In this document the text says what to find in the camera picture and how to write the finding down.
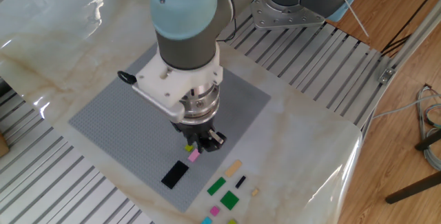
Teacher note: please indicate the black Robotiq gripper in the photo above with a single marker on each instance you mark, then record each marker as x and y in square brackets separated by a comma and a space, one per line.
[194, 131]

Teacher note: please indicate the tan tiny Lego brick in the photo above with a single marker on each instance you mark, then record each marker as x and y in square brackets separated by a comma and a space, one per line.
[255, 192]

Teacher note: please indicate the lime small Lego brick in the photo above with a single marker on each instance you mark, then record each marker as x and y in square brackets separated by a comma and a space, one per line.
[188, 147]
[232, 222]

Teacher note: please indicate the pink rectangular Lego brick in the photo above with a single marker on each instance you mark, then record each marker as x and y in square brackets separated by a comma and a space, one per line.
[193, 156]

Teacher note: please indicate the tan long Lego plate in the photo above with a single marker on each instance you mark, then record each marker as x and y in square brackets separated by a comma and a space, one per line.
[233, 168]

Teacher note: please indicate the black large Lego plate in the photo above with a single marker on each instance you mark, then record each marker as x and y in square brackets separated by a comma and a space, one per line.
[175, 174]

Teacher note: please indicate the green rectangular Lego plate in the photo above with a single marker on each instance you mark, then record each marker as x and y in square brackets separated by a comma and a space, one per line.
[216, 186]

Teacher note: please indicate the black narrow Lego brick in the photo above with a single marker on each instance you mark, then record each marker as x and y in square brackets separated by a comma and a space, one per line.
[240, 182]

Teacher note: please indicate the green square Lego plate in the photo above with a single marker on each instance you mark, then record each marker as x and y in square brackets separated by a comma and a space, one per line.
[229, 200]

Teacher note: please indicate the pink square Lego brick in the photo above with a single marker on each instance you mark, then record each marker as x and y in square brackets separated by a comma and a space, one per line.
[214, 211]

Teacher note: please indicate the cyan Lego brick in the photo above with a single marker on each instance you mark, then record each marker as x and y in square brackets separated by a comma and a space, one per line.
[206, 221]

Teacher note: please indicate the grey Lego baseplate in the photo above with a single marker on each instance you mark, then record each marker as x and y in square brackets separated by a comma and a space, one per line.
[120, 120]

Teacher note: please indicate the marble pattern table sheet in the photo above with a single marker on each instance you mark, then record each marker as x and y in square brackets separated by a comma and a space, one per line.
[293, 131]

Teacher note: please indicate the white zip tie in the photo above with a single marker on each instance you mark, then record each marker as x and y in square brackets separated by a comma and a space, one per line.
[355, 14]

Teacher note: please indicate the brown cardboard piece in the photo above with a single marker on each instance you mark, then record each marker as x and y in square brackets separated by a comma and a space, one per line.
[3, 145]

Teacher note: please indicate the dark furniture leg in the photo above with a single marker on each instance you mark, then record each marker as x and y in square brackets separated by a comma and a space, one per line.
[429, 141]
[413, 189]

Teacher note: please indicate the white wrist mounting bracket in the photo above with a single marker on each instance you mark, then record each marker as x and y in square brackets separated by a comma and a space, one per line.
[165, 82]

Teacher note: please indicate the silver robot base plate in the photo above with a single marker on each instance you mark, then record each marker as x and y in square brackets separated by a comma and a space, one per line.
[268, 15]

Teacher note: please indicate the aluminium frame rail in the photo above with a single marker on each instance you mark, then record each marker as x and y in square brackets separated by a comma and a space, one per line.
[413, 39]

